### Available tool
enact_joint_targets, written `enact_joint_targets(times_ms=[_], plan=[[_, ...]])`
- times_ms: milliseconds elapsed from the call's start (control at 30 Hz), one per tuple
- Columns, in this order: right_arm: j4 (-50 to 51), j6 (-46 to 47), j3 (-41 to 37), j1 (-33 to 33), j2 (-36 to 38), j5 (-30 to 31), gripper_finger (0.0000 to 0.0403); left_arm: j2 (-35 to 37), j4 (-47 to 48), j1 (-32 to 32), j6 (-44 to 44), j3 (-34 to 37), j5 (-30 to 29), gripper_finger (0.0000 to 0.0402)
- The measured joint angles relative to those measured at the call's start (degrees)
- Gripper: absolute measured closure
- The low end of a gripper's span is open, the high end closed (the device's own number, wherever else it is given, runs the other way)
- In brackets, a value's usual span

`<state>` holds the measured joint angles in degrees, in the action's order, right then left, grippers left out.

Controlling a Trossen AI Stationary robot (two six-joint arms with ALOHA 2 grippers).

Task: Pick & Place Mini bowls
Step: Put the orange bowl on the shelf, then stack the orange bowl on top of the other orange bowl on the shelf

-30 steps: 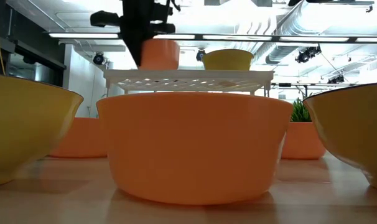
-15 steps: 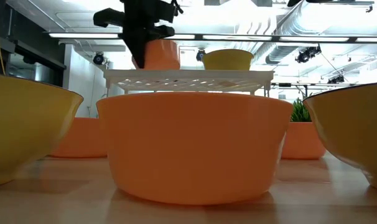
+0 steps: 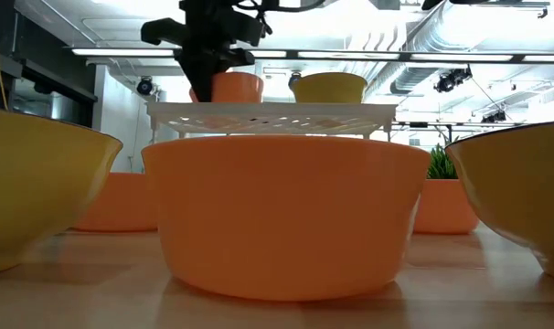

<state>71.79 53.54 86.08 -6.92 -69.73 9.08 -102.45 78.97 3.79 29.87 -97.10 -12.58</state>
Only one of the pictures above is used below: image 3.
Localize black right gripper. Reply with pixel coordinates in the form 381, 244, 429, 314
140, 0, 272, 102

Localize orange plastic mini bowl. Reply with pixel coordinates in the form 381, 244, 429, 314
188, 71, 265, 104
141, 135, 432, 302
412, 178, 481, 235
70, 172, 159, 233

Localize white grid shelf rack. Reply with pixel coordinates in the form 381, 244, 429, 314
145, 101, 400, 143

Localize long LED light bar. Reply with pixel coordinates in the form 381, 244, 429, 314
69, 47, 554, 64

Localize black ceiling spotlight cluster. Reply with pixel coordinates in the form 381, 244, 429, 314
432, 67, 474, 94

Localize green artificial plant white pot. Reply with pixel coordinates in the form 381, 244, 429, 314
426, 143, 460, 181

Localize yellow cable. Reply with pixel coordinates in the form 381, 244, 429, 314
0, 48, 9, 111

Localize silver ventilation duct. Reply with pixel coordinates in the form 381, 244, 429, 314
389, 0, 554, 95

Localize black round overhead mount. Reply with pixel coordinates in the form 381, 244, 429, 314
421, 0, 456, 11

